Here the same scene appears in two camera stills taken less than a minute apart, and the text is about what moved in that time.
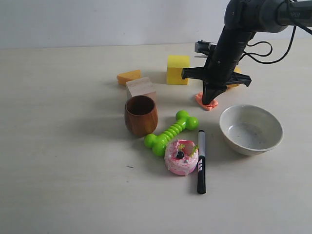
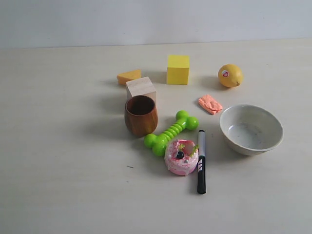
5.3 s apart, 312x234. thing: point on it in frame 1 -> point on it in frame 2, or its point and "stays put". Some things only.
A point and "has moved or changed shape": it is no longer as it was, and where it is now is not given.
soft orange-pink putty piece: x=212 y=104 has moved or changed shape
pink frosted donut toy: x=181 y=157 stays put
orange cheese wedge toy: x=122 y=78 stays put
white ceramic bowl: x=251 y=130 stays put
